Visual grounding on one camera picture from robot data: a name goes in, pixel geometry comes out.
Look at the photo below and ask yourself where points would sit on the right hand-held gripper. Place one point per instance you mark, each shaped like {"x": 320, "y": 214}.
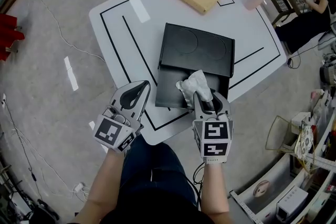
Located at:
{"x": 215, "y": 136}

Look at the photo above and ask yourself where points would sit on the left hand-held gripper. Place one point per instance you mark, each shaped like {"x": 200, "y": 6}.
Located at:
{"x": 107, "y": 131}

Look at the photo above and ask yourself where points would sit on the white paper item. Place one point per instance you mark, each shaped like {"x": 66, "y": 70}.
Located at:
{"x": 195, "y": 84}

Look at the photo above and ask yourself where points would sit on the black box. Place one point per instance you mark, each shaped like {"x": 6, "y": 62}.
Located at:
{"x": 168, "y": 89}

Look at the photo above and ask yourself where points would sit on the person's left forearm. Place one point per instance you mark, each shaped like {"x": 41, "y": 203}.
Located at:
{"x": 101, "y": 186}

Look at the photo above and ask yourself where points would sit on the person's right forearm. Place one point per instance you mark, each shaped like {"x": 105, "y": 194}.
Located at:
{"x": 214, "y": 189}

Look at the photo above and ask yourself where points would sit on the black box lid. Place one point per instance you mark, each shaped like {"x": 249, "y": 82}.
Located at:
{"x": 199, "y": 47}

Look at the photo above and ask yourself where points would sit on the white tape strip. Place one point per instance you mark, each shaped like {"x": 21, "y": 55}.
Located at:
{"x": 71, "y": 73}

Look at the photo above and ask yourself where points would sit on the person's legs in dark jeans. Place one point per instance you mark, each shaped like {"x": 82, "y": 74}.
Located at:
{"x": 152, "y": 181}

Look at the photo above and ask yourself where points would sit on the pink round gadget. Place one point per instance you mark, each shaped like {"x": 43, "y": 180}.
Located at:
{"x": 261, "y": 187}

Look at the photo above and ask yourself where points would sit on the white power adapter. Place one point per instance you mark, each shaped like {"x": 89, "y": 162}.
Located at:
{"x": 78, "y": 187}

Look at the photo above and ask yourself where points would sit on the white storage shelf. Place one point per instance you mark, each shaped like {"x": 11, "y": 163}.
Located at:
{"x": 294, "y": 186}

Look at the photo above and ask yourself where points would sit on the wooden lattice side table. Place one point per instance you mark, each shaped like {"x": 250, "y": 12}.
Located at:
{"x": 282, "y": 4}

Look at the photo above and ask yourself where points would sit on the white boxy appliance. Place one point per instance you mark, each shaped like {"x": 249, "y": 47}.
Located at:
{"x": 291, "y": 203}

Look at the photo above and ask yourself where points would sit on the red stool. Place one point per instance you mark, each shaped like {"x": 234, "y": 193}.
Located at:
{"x": 9, "y": 34}

